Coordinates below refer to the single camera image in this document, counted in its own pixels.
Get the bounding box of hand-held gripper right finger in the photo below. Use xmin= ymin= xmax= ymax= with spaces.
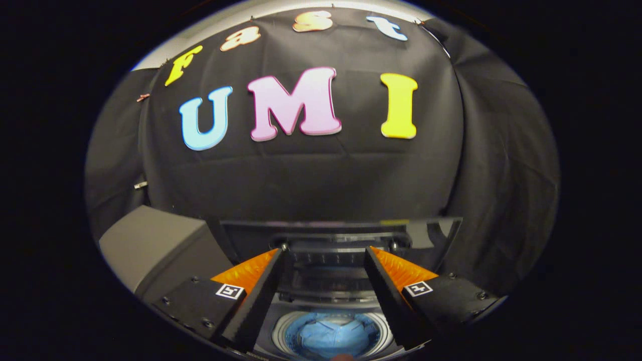
xmin=364 ymin=246 xmax=502 ymax=350

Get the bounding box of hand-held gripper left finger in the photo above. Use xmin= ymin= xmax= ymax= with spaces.
xmin=150 ymin=248 xmax=286 ymax=353

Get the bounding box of light blue polo shirt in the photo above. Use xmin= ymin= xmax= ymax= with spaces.
xmin=298 ymin=313 xmax=382 ymax=359

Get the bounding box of grey box stand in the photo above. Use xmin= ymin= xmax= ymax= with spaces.
xmin=99 ymin=205 xmax=236 ymax=301

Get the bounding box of black backdrop cloth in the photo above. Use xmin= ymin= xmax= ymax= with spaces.
xmin=84 ymin=8 xmax=561 ymax=296

